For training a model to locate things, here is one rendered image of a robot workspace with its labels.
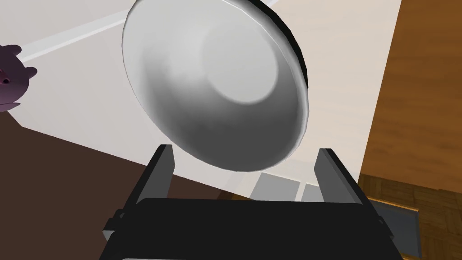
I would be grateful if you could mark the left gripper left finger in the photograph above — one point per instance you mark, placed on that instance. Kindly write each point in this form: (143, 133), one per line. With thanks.
(155, 180)

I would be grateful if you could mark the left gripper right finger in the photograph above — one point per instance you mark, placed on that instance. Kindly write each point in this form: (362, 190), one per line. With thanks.
(335, 180)

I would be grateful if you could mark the grey metal bowl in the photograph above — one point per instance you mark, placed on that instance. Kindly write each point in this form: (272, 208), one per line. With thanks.
(216, 86)

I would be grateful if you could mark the purple animal figure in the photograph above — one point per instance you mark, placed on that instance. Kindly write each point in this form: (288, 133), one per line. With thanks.
(11, 79)

